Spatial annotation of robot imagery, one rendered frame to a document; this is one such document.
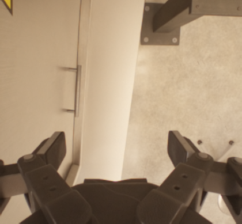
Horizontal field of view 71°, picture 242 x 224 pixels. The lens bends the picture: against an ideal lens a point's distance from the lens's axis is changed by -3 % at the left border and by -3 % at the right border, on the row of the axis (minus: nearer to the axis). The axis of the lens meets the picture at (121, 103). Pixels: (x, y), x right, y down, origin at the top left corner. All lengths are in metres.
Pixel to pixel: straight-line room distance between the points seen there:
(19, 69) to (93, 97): 0.39
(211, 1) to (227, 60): 1.13
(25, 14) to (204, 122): 1.57
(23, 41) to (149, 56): 1.22
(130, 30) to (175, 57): 0.90
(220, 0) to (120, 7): 0.29
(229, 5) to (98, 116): 0.52
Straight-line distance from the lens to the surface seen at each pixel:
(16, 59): 0.27
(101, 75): 0.61
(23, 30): 0.28
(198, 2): 0.55
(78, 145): 0.67
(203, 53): 1.56
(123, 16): 0.62
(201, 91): 1.59
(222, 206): 1.57
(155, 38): 1.43
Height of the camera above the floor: 1.41
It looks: 75 degrees down
